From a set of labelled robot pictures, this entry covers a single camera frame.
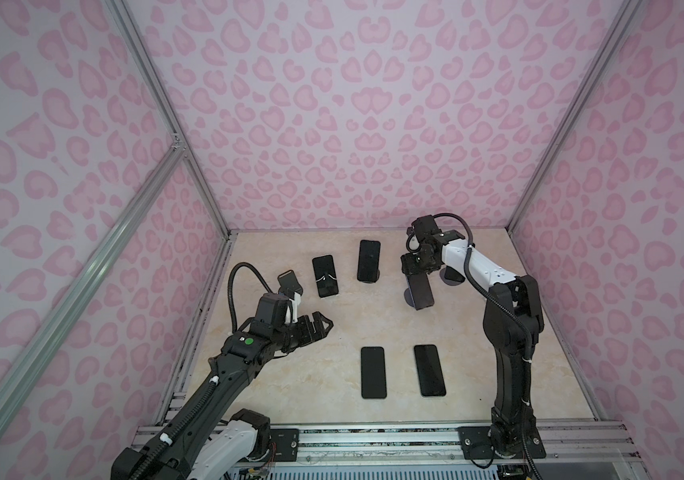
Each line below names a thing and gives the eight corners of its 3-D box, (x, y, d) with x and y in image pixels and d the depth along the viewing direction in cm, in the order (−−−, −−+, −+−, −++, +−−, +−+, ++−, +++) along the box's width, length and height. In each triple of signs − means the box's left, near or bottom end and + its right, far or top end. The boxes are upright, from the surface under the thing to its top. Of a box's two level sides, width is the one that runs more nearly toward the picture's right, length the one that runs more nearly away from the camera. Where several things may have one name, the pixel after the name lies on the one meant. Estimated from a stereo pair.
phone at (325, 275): (319, 298, 102) (316, 276, 93) (315, 280, 107) (311, 258, 98) (338, 293, 103) (336, 271, 94) (333, 276, 108) (331, 254, 99)
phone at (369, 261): (357, 284, 106) (357, 262, 96) (357, 263, 112) (357, 240, 102) (379, 284, 106) (381, 262, 96) (378, 263, 112) (380, 240, 102)
